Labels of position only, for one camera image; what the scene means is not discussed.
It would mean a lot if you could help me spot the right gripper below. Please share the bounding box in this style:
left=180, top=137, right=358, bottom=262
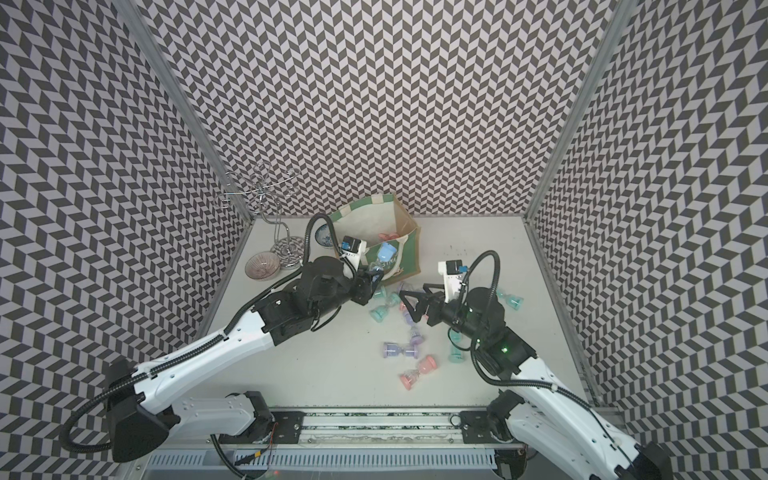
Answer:
left=400, top=283, right=487, bottom=345

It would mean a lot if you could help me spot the blue hourglass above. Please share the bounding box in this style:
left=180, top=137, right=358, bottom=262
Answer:
left=368, top=242, right=398, bottom=276

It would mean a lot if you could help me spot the green canvas Christmas bag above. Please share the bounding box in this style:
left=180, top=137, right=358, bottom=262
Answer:
left=330, top=194, right=421, bottom=285

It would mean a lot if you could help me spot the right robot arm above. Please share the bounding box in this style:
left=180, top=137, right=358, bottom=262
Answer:
left=399, top=250, right=673, bottom=479

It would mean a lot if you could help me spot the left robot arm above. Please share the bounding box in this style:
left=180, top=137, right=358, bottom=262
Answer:
left=58, top=213, right=384, bottom=463

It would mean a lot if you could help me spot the purple hourglass centre small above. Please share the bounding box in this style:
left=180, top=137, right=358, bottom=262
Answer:
left=403, top=311, right=424, bottom=345

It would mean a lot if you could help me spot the pink hourglass front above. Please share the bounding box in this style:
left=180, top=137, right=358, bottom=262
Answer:
left=399, top=355, right=438, bottom=390

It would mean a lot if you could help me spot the blue white ceramic bowl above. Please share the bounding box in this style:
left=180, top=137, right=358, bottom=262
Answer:
left=314, top=224, right=333, bottom=249

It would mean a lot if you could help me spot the pink glass bowl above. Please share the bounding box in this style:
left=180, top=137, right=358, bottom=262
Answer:
left=244, top=251, right=281, bottom=281

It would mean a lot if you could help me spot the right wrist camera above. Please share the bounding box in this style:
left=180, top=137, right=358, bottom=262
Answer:
left=438, top=259, right=468, bottom=303

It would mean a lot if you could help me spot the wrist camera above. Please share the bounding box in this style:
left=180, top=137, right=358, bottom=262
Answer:
left=340, top=235, right=367, bottom=273
left=438, top=259, right=468, bottom=303

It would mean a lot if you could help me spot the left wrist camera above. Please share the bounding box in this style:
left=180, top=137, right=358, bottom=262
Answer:
left=340, top=235, right=367, bottom=273

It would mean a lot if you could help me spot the silver wire stand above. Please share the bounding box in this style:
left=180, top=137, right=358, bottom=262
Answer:
left=218, top=169, right=303, bottom=270

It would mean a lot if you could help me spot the metal base rail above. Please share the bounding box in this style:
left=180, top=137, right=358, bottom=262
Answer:
left=131, top=407, right=637, bottom=450

